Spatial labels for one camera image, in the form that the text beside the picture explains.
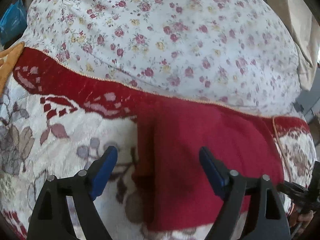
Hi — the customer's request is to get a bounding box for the dark red knit garment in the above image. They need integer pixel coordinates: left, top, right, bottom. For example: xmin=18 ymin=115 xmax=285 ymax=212
xmin=132 ymin=100 xmax=284 ymax=231

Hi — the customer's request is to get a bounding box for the person's right hand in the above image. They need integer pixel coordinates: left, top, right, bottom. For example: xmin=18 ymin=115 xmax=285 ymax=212
xmin=289 ymin=206 xmax=313 ymax=230

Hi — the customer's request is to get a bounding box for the white red floral plush blanket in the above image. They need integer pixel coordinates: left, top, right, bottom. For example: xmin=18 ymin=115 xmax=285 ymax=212
xmin=0 ymin=47 xmax=318 ymax=240

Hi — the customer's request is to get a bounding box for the floral white bed sheet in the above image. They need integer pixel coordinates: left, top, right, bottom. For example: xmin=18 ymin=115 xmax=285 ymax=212
xmin=22 ymin=0 xmax=301 ymax=115

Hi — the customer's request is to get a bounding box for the beige curtain cloth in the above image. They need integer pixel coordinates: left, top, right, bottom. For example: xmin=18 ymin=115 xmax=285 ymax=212
xmin=267 ymin=0 xmax=319 ymax=90

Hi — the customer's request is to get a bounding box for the orange patterned plush blanket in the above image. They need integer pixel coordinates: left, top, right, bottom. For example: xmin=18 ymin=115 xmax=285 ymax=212
xmin=0 ymin=42 xmax=25 ymax=95

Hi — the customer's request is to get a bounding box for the blue plastic bag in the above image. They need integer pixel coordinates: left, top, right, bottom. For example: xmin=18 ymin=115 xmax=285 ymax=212
xmin=1 ymin=0 xmax=27 ymax=46

